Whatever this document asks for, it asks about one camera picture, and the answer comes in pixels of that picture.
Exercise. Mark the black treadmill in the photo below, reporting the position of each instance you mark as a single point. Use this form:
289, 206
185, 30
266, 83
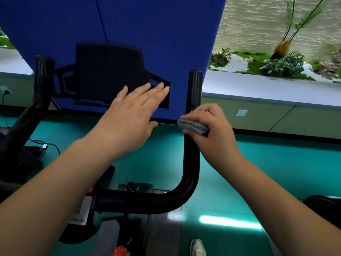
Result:
29, 157

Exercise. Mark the person's left forearm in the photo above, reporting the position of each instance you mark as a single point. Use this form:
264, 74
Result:
48, 199

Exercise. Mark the white sneaker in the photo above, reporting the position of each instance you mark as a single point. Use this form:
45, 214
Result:
197, 249

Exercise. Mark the tall thin stemmed fern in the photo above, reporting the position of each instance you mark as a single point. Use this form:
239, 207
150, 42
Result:
281, 49

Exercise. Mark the patch of white pebbles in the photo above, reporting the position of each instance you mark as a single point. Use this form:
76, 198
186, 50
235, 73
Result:
309, 71
237, 63

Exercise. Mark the person's right hand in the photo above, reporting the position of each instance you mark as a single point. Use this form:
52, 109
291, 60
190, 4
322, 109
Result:
221, 146

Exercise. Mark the white wall socket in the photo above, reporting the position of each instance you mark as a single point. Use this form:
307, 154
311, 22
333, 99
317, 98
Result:
5, 90

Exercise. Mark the blue wall pad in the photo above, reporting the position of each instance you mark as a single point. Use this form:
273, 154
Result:
159, 37

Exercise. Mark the green moss mat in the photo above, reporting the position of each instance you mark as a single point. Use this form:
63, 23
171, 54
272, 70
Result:
6, 45
255, 67

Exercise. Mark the small leafy green plant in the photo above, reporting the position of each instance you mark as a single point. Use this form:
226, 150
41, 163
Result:
221, 58

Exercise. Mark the red round knob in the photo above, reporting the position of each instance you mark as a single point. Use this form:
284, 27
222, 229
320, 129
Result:
120, 251

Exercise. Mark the grey cleaning cloth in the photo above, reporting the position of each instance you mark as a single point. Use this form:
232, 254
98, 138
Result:
193, 126

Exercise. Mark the grey stacked rock ornament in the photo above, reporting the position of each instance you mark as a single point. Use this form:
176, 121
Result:
330, 67

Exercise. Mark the pale square wall socket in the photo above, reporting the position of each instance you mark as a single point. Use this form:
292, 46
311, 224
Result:
241, 113

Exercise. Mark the person's right forearm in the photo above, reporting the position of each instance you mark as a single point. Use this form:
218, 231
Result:
287, 215

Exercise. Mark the black tablet holder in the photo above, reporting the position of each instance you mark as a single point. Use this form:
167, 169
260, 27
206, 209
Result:
106, 69

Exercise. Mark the person's left hand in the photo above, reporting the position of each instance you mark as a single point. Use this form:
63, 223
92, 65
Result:
128, 122

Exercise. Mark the long cabinet with grey top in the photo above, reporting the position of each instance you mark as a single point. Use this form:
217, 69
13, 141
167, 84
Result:
13, 63
266, 87

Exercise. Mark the variegated leaf plant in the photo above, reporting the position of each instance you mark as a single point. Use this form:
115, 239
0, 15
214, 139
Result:
285, 65

